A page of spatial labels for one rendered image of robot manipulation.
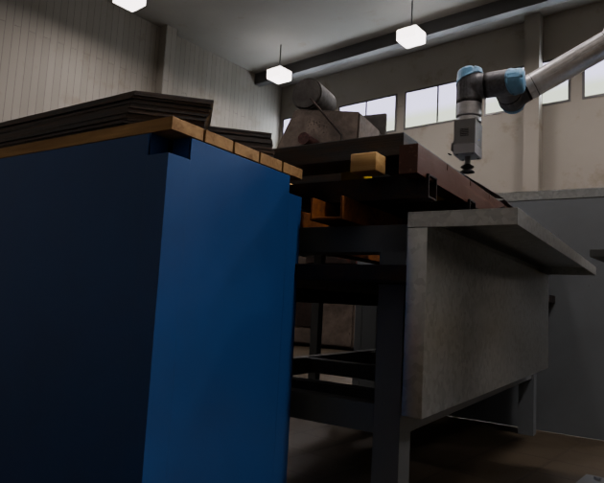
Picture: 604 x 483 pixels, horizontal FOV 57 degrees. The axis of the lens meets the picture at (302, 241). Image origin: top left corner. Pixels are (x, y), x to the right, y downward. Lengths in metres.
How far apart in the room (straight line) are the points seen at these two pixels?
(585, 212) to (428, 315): 1.71
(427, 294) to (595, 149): 11.17
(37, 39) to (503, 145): 9.57
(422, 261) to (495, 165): 11.63
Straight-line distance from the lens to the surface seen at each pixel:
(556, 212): 2.72
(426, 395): 1.09
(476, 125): 1.73
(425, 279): 1.06
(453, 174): 1.35
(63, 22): 12.86
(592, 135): 12.24
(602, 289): 2.66
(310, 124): 6.60
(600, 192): 2.71
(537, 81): 1.88
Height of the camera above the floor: 0.50
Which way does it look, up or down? 6 degrees up
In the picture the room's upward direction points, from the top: 3 degrees clockwise
